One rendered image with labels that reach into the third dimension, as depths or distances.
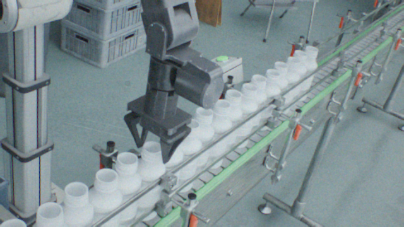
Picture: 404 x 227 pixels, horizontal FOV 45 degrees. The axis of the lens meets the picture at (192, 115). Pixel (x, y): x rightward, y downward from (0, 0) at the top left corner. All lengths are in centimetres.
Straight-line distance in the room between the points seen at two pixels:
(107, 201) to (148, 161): 12
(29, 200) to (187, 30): 112
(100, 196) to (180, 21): 32
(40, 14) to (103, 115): 175
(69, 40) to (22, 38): 225
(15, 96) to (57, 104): 160
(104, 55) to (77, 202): 276
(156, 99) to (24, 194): 99
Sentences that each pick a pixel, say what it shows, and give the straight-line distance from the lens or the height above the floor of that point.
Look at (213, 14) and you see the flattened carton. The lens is 452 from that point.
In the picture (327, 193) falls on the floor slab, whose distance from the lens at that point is 288.
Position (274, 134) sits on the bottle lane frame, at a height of 99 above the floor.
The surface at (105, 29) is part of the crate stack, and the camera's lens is 343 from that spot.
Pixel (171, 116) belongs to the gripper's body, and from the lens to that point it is 84.
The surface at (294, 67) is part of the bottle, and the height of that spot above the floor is 115.
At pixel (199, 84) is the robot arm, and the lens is 76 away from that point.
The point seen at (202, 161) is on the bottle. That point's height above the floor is 105.
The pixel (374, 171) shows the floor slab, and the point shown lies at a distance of 322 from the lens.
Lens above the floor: 171
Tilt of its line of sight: 32 degrees down
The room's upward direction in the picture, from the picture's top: 11 degrees clockwise
